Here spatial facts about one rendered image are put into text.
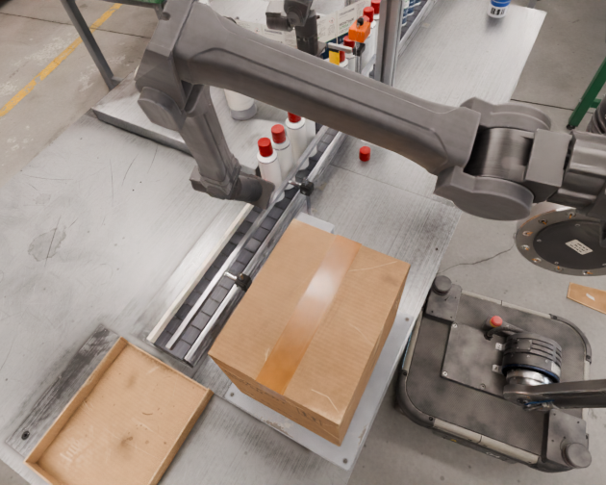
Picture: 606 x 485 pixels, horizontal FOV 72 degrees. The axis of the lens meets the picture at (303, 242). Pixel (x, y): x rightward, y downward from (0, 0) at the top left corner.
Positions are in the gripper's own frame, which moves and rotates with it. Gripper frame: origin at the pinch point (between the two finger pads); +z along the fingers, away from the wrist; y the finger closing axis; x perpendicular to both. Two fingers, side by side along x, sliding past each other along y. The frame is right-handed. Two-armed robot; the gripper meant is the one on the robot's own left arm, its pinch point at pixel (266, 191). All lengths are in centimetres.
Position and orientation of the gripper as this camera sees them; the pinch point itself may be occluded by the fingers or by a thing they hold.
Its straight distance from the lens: 110.2
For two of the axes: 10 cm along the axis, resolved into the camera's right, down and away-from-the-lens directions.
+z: 3.2, -0.5, 9.4
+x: -3.4, 9.2, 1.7
